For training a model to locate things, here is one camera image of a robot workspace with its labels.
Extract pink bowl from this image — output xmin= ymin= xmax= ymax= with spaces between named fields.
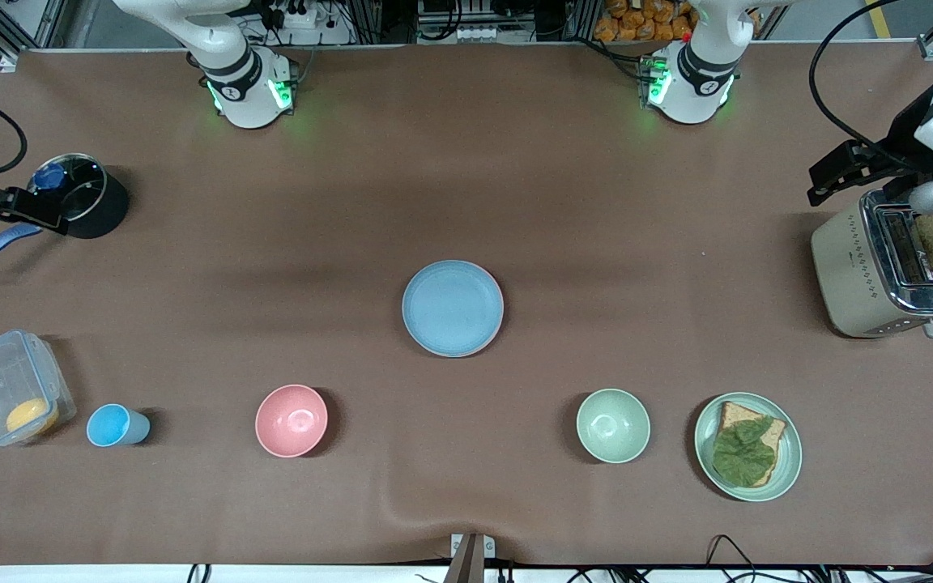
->
xmin=255 ymin=384 xmax=329 ymax=459

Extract green lettuce leaf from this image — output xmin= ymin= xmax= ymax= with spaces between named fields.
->
xmin=712 ymin=417 xmax=777 ymax=488

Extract blue cup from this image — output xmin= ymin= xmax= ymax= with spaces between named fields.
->
xmin=86 ymin=403 xmax=151 ymax=448

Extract blue plate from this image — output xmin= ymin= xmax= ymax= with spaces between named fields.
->
xmin=402 ymin=260 xmax=505 ymax=358

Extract glass lid with blue knob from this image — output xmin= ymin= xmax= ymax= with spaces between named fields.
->
xmin=32 ymin=154 xmax=108 ymax=223

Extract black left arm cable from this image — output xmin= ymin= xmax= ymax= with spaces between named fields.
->
xmin=808 ymin=0 xmax=925 ymax=172

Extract orange snack packets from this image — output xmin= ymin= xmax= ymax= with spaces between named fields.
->
xmin=594 ymin=0 xmax=696 ymax=43

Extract beige chrome toaster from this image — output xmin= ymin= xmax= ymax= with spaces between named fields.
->
xmin=810 ymin=190 xmax=933 ymax=339

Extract yellow round food item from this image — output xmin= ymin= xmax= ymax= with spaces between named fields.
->
xmin=6 ymin=397 xmax=59 ymax=436

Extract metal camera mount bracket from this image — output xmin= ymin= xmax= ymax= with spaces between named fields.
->
xmin=449 ymin=533 xmax=497 ymax=583

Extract black cable loop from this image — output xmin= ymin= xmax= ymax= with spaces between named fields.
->
xmin=705 ymin=534 xmax=760 ymax=583

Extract toast bread slice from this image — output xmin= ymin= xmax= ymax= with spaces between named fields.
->
xmin=716 ymin=401 xmax=787 ymax=487

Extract green bowl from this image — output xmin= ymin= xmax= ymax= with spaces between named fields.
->
xmin=577 ymin=389 xmax=651 ymax=464

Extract black pot with blue handle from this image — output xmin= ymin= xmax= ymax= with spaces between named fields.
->
xmin=0 ymin=154 xmax=130 ymax=279

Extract white power strip with plugs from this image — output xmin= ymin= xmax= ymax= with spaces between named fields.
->
xmin=266 ymin=0 xmax=331 ymax=30

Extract brown table mat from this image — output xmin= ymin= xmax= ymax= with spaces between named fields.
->
xmin=0 ymin=40 xmax=933 ymax=568

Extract green plate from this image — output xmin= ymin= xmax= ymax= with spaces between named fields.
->
xmin=694 ymin=392 xmax=803 ymax=503

